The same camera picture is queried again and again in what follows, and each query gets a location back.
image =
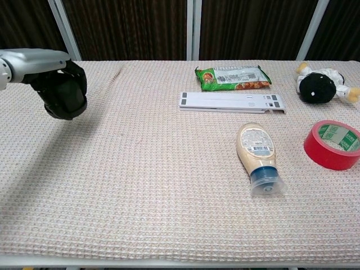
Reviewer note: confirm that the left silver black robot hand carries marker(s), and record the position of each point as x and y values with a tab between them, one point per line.
36	63

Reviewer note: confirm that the dark ribbed partition panel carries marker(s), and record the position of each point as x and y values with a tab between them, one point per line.
250	28
25	22
340	28
129	28

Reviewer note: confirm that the beige waffle table cloth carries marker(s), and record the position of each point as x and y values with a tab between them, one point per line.
140	182

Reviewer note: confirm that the green snack packet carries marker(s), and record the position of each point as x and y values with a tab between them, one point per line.
225	78

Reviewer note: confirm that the white folding stand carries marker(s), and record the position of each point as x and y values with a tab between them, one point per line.
225	102

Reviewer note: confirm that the mayonnaise squeeze bottle blue cap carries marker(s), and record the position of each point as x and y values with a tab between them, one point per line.
256	146

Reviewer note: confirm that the black white plush doll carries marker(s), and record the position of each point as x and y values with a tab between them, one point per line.
316	87

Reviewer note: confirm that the red tape roll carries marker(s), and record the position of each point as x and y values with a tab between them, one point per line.
323	152

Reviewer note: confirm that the aluminium partition post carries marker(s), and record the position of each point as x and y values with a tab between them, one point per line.
66	31
193	31
310	31

